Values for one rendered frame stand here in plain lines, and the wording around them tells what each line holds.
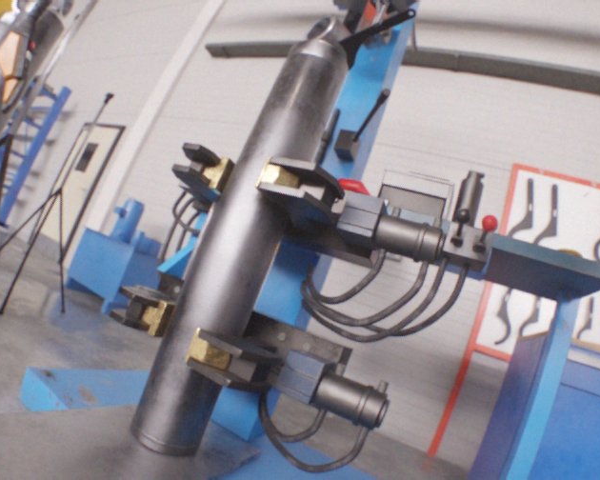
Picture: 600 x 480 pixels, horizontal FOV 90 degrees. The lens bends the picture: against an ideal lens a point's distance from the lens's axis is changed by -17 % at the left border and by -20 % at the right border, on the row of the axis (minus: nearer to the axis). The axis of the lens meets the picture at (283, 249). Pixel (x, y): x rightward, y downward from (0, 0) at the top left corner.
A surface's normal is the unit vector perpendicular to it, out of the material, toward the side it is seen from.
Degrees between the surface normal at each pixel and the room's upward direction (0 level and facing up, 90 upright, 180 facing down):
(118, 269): 90
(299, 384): 90
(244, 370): 90
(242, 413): 90
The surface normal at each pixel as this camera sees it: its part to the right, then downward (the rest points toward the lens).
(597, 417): -0.36, -0.29
